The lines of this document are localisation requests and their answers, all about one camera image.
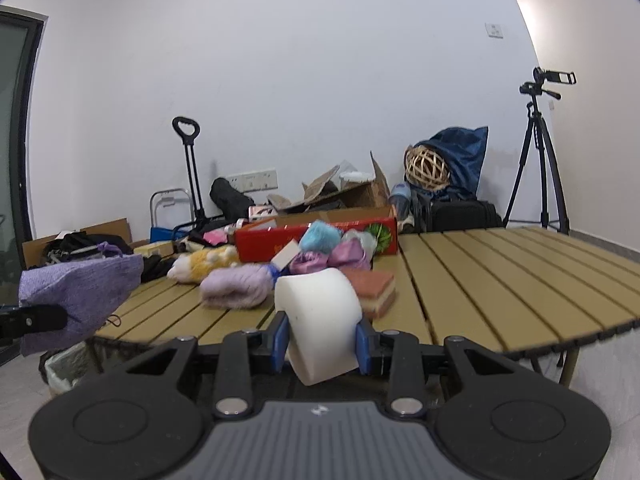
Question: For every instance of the brown cardboard box with clothes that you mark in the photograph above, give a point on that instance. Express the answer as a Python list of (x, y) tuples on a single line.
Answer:
[(117, 230)]

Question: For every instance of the small white bottle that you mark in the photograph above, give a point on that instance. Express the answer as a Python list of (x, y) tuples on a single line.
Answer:
[(235, 225)]

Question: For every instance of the dark framed glass door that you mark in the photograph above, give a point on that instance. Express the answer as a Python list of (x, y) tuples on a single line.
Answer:
[(12, 135)]

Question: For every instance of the black hand trolley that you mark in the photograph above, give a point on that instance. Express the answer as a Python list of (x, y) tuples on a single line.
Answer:
[(192, 175)]

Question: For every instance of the pink satin cloth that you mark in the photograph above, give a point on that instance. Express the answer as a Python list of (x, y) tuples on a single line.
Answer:
[(345, 255)]

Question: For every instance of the pink packet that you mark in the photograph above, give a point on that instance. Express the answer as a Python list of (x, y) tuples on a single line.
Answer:
[(215, 237)]

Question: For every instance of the purple knitted cloth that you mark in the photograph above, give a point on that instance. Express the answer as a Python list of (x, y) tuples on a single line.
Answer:
[(85, 290)]

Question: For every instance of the white foam block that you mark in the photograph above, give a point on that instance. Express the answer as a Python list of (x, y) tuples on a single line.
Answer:
[(320, 310)]

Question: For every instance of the small white block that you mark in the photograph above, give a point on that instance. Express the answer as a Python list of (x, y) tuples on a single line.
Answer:
[(286, 254)]

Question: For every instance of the yellow carton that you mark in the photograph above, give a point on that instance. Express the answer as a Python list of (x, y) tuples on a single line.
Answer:
[(152, 248)]

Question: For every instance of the red cardboard box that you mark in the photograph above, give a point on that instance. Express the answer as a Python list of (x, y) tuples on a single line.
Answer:
[(260, 247)]

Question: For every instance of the black socks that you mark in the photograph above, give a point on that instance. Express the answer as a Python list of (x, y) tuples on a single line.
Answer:
[(157, 267)]

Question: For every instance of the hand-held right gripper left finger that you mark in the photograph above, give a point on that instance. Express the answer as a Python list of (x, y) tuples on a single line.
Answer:
[(280, 342)]

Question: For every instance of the black rolled bag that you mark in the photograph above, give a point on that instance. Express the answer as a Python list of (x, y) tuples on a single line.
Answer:
[(230, 200)]

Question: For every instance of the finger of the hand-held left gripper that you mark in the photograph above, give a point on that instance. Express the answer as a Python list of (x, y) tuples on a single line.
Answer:
[(35, 317)]

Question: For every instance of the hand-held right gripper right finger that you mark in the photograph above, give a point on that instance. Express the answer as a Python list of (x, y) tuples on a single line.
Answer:
[(364, 347)]

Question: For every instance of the wicker ball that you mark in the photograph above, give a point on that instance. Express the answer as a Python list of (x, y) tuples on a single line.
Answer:
[(425, 167)]

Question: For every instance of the white wall switch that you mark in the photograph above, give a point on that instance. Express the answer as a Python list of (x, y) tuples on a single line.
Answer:
[(494, 30)]

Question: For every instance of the blue fabric bag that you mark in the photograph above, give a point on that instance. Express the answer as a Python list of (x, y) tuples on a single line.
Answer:
[(465, 155)]

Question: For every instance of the blue plush monster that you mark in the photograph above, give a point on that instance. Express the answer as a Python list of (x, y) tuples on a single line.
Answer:
[(320, 237)]

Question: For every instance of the open brown cardboard box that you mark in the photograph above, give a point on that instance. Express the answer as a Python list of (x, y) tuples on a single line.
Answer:
[(360, 195)]

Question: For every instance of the lilac fuzzy cloth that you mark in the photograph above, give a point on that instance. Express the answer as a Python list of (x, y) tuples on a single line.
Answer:
[(235, 285)]

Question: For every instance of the blue box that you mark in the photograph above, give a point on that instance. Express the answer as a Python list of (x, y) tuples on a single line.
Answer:
[(161, 235)]

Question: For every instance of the white box with black picture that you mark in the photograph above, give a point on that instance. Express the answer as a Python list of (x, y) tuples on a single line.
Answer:
[(262, 211)]

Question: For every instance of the pink and orange layered sponge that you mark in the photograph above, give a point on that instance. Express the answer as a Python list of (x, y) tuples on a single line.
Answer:
[(372, 290)]

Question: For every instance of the black camera tripod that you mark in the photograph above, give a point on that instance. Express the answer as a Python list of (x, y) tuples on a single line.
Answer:
[(537, 130)]

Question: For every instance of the black clothes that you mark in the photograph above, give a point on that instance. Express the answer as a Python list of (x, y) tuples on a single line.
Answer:
[(75, 245)]

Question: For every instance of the blue baby bottle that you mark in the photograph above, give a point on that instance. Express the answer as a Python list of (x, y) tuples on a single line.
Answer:
[(400, 197)]

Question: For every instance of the yellow and white plush toy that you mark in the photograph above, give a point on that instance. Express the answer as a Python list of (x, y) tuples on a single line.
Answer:
[(205, 260)]

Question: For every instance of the waste bin with white liner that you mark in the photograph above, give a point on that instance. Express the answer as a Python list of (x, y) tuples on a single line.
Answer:
[(65, 370)]

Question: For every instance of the chrome folding frame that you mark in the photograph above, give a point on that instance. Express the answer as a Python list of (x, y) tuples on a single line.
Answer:
[(160, 205)]

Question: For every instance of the white wall socket strip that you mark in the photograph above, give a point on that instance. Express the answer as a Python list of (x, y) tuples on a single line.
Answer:
[(255, 180)]

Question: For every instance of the white plastic container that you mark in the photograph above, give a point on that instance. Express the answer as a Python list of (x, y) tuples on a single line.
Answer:
[(356, 177)]

